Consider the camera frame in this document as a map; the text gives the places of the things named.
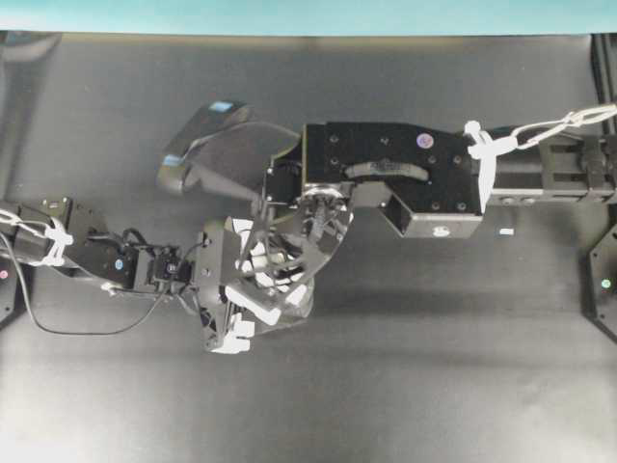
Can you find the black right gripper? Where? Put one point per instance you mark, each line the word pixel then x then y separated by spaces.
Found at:
pixel 298 227

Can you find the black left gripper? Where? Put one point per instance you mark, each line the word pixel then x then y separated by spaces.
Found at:
pixel 200 277

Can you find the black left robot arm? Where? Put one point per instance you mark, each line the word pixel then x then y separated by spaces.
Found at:
pixel 115 262

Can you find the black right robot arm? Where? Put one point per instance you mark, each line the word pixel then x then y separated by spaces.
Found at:
pixel 426 183

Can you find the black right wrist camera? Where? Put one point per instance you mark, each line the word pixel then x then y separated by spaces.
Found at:
pixel 436 222

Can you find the white cable tie left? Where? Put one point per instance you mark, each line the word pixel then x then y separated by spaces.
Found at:
pixel 52 235

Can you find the white cable tie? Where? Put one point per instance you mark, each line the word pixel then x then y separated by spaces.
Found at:
pixel 486 149
pixel 52 235

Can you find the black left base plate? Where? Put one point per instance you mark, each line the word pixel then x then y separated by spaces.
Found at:
pixel 10 294

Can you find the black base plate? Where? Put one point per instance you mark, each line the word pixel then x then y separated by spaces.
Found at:
pixel 10 294
pixel 600 304

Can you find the white cable tie right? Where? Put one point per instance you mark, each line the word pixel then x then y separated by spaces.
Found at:
pixel 486 149

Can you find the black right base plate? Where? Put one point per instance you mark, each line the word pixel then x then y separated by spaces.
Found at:
pixel 600 304

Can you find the black aluminium frame rail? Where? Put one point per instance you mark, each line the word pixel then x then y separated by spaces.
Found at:
pixel 603 64

